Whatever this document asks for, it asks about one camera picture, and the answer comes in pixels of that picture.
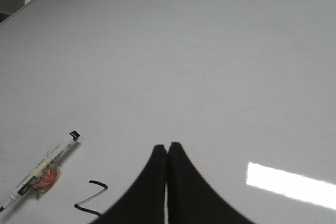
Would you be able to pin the white whiteboard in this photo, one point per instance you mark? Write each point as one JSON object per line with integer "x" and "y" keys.
{"x": 246, "y": 86}

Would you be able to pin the white black whiteboard marker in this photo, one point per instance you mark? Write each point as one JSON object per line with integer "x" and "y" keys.
{"x": 34, "y": 176}

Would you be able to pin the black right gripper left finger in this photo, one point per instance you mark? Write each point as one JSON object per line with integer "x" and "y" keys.
{"x": 144, "y": 201}

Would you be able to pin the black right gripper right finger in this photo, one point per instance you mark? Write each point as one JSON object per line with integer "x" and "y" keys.
{"x": 190, "y": 199}

